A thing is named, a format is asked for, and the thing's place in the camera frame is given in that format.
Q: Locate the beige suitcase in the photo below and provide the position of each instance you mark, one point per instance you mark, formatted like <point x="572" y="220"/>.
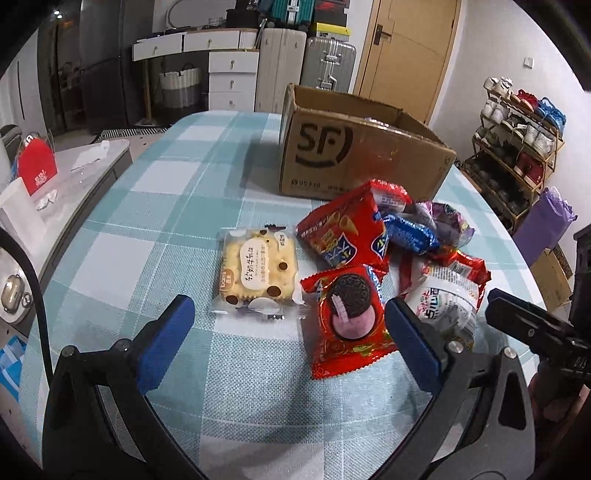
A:
<point x="279" y="69"/>

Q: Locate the flat cardboard box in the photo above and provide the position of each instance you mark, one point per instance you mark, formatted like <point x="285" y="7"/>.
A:
<point x="551" y="277"/>

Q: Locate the teal suitcase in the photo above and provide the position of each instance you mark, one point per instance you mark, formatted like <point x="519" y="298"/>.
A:
<point x="291" y="11"/>

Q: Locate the dark wardrobe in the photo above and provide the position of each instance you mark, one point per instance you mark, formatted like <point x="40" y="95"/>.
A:
<point x="92" y="64"/>

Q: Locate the brown cardboard box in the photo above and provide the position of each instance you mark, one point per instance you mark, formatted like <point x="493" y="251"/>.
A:
<point x="378" y="152"/>

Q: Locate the red and white snack packet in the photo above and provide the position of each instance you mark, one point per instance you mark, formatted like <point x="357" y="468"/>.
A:
<point x="445" y="295"/>

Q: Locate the yellow cake packet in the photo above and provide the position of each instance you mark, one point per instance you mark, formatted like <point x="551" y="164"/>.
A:
<point x="256" y="270"/>

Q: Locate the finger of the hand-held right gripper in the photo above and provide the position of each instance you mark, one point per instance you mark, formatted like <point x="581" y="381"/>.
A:
<point x="526" y="323"/>

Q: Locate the patterned rug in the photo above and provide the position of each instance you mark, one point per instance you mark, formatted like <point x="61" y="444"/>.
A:
<point x="129" y="131"/>

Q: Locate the blue cookie packet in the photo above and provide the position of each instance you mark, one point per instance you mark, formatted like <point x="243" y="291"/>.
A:
<point x="408" y="233"/>

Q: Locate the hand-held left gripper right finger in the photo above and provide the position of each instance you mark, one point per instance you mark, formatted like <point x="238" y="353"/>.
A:
<point x="412" y="344"/>

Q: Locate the earbud case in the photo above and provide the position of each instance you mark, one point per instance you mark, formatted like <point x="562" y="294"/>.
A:
<point x="13" y="293"/>

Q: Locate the white desk with drawers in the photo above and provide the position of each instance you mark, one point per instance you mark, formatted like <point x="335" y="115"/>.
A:
<point x="226" y="69"/>

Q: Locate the red cookie packet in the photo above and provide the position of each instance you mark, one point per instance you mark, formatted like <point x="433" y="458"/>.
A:
<point x="348" y="318"/>

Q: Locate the purple candy packet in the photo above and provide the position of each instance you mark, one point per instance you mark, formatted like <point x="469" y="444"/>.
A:
<point x="450" y="224"/>

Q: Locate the wooden door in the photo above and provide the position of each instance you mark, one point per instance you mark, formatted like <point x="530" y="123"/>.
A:
<point x="406" y="50"/>

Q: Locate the small red snack packet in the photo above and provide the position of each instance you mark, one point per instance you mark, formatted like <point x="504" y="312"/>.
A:
<point x="392" y="196"/>

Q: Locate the silver suitcase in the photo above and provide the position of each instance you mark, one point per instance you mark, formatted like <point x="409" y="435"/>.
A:
<point x="330" y="62"/>

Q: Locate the white side cabinet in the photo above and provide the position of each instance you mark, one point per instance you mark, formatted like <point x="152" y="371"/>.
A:
<point x="78" y="194"/>

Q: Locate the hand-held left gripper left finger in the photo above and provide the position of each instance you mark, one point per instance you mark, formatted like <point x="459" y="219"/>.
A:
<point x="166" y="337"/>

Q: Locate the woven laundry basket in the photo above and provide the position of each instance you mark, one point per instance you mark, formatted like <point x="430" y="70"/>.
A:
<point x="180" y="87"/>

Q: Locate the white tissue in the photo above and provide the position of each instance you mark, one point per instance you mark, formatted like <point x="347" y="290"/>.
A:
<point x="90" y="154"/>

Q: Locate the purple bag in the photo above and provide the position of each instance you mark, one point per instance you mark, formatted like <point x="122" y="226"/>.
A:
<point x="542" y="226"/>

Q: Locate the large red chips bag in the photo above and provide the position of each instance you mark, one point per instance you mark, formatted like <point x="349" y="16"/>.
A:
<point x="339" y="230"/>

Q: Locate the shoe rack with shoes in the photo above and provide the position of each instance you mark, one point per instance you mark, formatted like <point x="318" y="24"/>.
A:
<point x="517" y="143"/>

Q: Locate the red card stand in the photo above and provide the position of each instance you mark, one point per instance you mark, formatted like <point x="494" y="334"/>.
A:
<point x="38" y="166"/>

